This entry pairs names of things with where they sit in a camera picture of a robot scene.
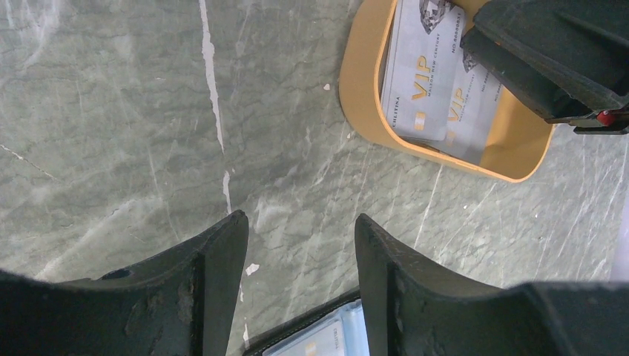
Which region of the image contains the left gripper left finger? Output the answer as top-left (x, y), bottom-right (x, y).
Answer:
top-left (1, 211), bottom-right (248, 355)

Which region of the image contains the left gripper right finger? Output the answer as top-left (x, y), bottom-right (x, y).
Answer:
top-left (355, 214), bottom-right (628, 355)

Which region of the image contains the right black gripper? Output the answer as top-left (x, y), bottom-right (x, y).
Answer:
top-left (461, 1), bottom-right (628, 135)

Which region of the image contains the yellow oval tray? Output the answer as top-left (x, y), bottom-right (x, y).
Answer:
top-left (338, 0), bottom-right (555, 183)

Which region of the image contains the black card holder wallet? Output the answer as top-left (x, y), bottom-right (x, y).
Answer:
top-left (243, 288), bottom-right (369, 355)

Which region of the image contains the silver VIP card stack right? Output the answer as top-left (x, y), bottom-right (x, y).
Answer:
top-left (428, 51), bottom-right (502, 165)

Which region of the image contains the silver vip card stack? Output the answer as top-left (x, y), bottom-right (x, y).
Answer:
top-left (381, 0), bottom-right (467, 142)
top-left (428, 51), bottom-right (502, 165)

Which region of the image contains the silver VIP card stack left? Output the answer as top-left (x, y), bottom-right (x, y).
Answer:
top-left (381, 0), bottom-right (467, 142)

